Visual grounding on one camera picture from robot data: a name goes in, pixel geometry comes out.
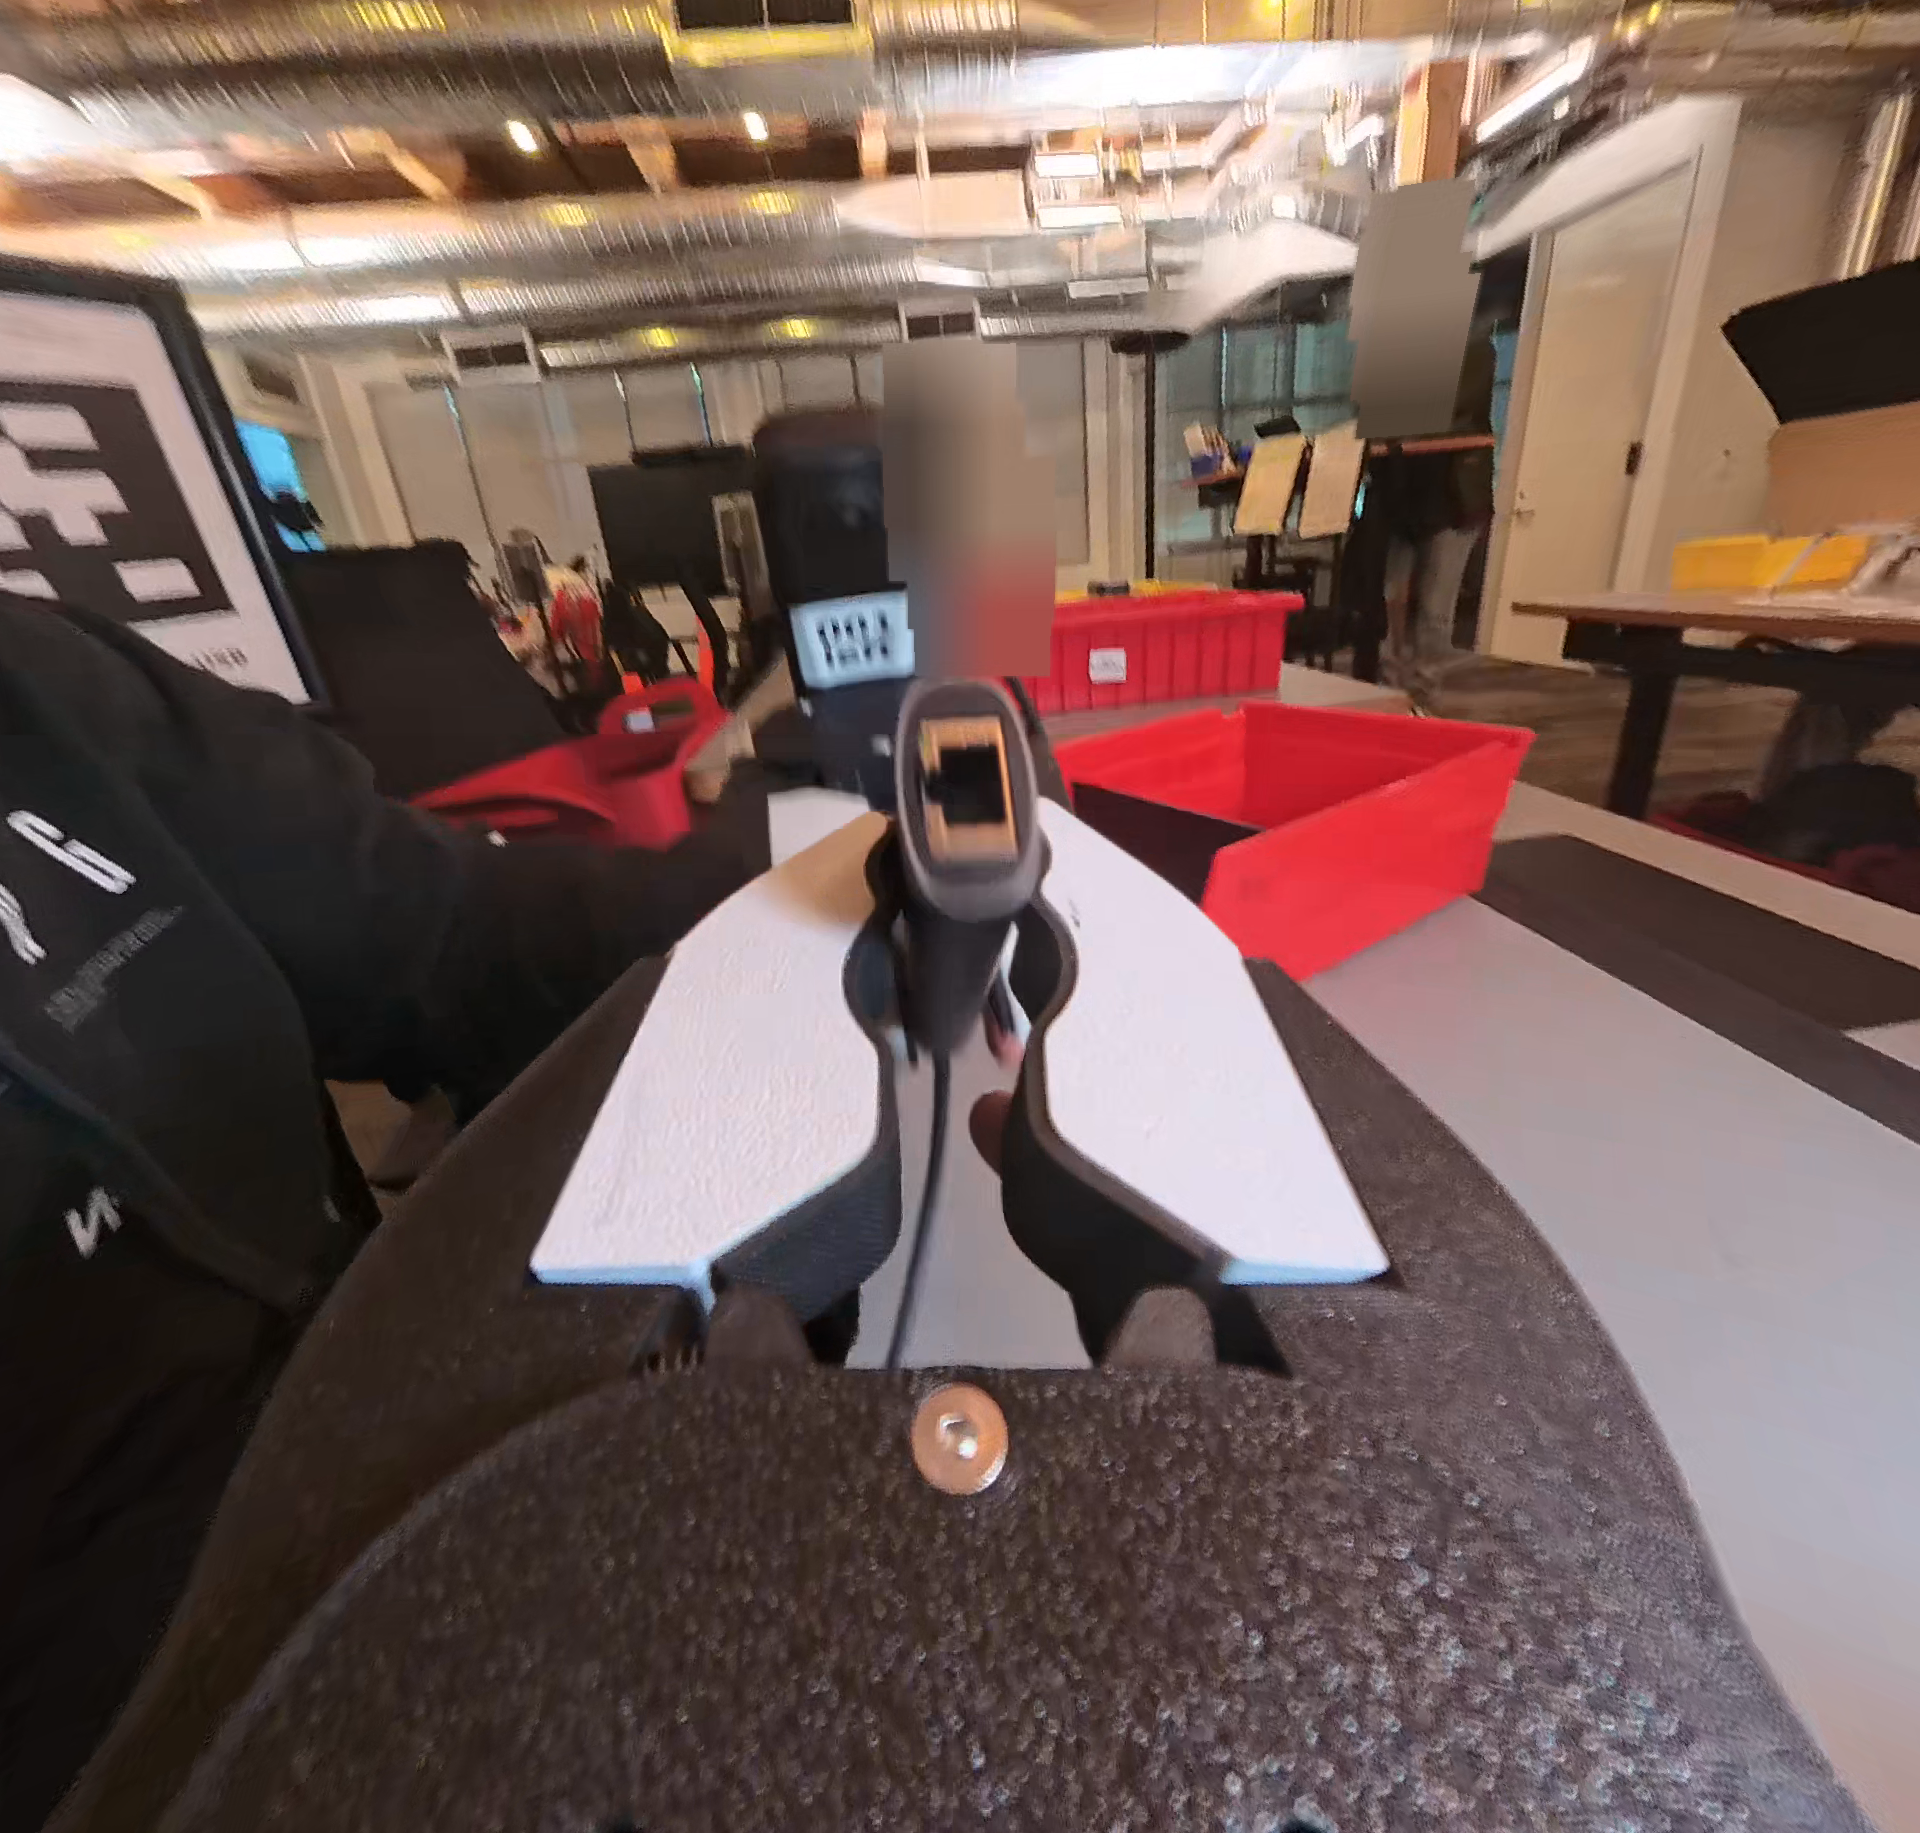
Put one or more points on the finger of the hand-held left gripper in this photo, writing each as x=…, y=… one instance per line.
x=810, y=822

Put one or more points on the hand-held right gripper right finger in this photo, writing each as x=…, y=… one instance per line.
x=1186, y=1098

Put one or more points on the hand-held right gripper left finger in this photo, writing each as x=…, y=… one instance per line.
x=720, y=1083

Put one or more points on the black monitor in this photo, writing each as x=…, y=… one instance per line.
x=661, y=512

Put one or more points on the red plastic crate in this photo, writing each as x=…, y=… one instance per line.
x=600, y=784

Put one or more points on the red open-front bin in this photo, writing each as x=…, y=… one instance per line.
x=1351, y=844

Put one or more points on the black floor lamp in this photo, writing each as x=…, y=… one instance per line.
x=1151, y=345

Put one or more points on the long red tote white label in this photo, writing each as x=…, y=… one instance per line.
x=1201, y=648

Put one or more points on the black fabric panel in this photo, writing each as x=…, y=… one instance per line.
x=420, y=662

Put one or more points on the yellow paper easel board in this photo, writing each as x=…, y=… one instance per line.
x=1267, y=482

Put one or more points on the white paper easel board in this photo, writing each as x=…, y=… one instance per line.
x=1331, y=482

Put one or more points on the person's black printed hoodie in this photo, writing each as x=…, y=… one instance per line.
x=151, y=964

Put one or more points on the dark red backpack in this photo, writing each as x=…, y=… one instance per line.
x=1801, y=829

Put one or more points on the framed black white marker sign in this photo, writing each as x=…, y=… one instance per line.
x=90, y=357

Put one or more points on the yellow bin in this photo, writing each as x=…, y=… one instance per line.
x=1756, y=563

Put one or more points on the white door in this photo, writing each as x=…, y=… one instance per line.
x=1606, y=363

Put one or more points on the cardboard box with black flap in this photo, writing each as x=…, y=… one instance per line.
x=1845, y=467

